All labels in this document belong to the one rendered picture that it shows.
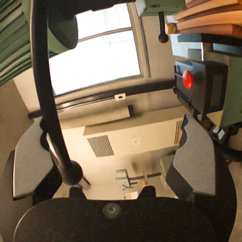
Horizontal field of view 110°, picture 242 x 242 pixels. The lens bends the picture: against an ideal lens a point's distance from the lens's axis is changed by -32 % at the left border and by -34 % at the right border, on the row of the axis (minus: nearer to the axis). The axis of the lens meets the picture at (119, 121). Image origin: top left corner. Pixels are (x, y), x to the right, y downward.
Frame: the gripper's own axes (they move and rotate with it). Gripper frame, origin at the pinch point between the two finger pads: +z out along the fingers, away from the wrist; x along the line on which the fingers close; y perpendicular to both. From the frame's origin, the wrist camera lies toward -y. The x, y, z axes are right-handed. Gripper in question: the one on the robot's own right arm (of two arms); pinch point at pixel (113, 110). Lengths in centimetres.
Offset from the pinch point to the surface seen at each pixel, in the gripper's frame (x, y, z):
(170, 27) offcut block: 19.5, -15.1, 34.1
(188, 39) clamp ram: 13.0, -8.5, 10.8
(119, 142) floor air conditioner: 3, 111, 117
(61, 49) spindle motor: -8.2, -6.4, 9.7
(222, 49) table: 22.6, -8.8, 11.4
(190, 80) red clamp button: 11.5, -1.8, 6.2
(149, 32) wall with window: 39, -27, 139
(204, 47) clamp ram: 16.6, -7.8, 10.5
